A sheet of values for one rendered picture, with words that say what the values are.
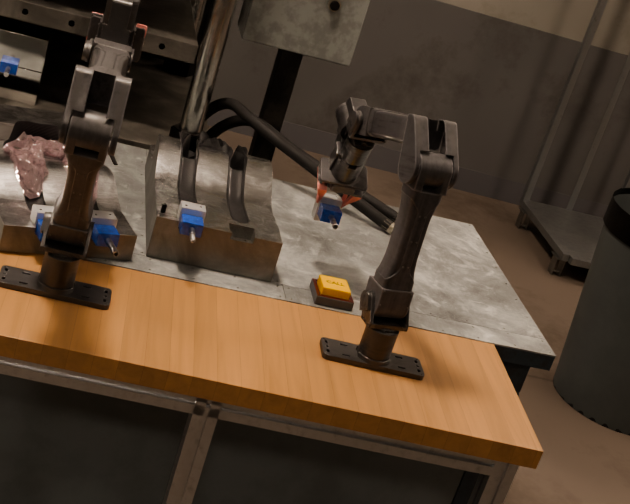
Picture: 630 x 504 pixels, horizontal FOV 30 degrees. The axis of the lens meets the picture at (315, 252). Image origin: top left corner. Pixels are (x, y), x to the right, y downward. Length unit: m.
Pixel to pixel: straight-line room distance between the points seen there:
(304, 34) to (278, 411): 1.36
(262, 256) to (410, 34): 3.61
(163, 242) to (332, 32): 1.01
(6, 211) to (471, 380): 0.94
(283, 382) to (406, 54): 3.99
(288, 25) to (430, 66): 2.87
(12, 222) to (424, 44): 3.92
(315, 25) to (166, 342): 1.30
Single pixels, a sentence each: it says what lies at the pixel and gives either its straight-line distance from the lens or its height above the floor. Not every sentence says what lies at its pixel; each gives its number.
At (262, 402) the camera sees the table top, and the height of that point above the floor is 0.78.
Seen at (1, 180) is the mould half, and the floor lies 0.88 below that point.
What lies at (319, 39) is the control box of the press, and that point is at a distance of 3.15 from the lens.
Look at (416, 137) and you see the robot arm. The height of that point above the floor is 1.23.
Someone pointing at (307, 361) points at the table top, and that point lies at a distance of 2.16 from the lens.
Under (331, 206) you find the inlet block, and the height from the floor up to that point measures 0.95.
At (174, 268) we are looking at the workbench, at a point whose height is 0.80.
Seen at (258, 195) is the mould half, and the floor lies 0.89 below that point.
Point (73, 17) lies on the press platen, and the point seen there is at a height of 1.03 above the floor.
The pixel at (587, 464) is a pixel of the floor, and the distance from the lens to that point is 3.98.
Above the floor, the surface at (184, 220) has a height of 0.90.
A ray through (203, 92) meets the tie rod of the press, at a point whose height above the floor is 0.94.
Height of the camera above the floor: 1.77
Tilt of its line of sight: 22 degrees down
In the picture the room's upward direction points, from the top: 18 degrees clockwise
